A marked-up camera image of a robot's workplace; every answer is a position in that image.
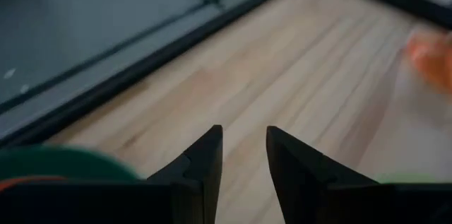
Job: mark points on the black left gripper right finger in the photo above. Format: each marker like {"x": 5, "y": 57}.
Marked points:
{"x": 296, "y": 174}

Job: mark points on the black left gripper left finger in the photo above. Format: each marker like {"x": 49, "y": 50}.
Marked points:
{"x": 201, "y": 174}

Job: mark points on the green translucent plastic plate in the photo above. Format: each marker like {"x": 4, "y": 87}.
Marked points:
{"x": 413, "y": 178}

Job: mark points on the stack of green plates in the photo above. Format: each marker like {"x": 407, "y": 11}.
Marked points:
{"x": 60, "y": 164}

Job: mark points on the orange translucent plastic plate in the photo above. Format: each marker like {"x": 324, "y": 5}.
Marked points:
{"x": 21, "y": 182}
{"x": 431, "y": 61}

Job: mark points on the black aluminium table frame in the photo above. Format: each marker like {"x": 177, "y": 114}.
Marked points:
{"x": 106, "y": 84}

